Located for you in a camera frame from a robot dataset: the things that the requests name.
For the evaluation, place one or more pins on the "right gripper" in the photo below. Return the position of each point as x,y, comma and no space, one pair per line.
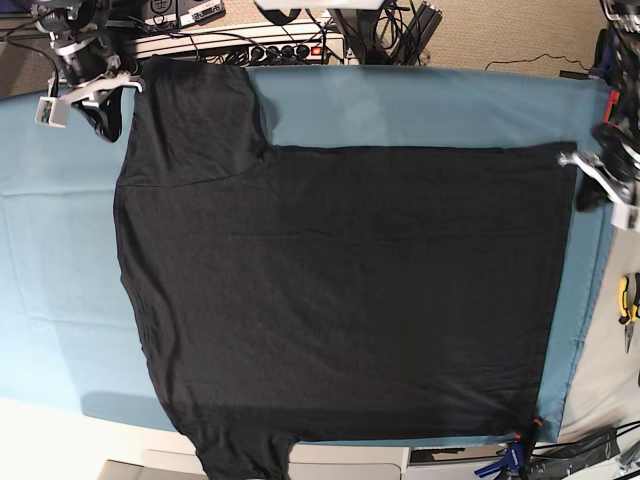
103,114

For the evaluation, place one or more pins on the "blue clamp bottom right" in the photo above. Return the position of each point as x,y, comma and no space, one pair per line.
517,456

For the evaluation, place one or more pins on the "black T-shirt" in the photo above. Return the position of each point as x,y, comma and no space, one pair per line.
290,294

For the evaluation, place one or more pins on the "black bag bottom right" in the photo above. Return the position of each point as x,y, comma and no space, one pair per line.
561,462

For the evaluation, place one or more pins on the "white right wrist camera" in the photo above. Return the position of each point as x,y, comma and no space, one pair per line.
52,112

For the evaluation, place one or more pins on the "orange black clamp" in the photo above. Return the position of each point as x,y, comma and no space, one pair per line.
611,101

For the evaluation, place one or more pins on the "white power strip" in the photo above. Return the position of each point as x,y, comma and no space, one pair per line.
287,48

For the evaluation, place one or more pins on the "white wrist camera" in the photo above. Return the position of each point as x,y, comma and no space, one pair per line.
625,215
52,112

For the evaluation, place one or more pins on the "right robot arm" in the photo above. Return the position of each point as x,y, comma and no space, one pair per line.
91,69

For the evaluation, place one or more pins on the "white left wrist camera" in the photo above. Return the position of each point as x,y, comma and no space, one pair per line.
625,215

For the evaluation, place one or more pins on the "yellow handled pliers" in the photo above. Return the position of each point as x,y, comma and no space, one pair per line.
628,305

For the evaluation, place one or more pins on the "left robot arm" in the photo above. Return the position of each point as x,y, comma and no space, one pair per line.
616,61

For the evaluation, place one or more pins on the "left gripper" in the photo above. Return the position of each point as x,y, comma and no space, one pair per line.
610,175

